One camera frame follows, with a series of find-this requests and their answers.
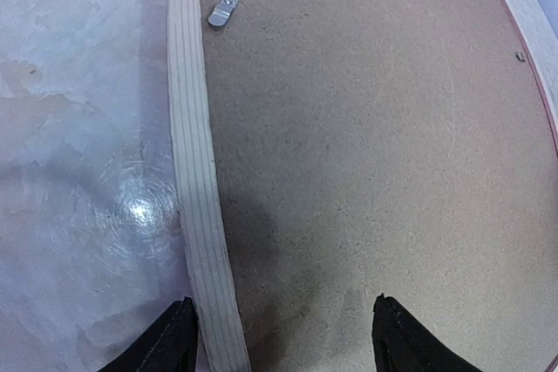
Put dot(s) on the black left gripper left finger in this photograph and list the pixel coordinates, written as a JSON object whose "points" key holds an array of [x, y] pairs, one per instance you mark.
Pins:
{"points": [[168, 345]]}

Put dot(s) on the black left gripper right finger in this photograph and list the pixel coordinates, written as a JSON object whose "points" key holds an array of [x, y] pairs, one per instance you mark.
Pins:
{"points": [[401, 343]]}

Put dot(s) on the pink wooden picture frame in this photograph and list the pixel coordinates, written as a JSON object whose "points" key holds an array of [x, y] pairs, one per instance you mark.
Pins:
{"points": [[196, 171]]}

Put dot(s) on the brown backing board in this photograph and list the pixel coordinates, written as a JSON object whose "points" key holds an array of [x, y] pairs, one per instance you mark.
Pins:
{"points": [[375, 163]]}

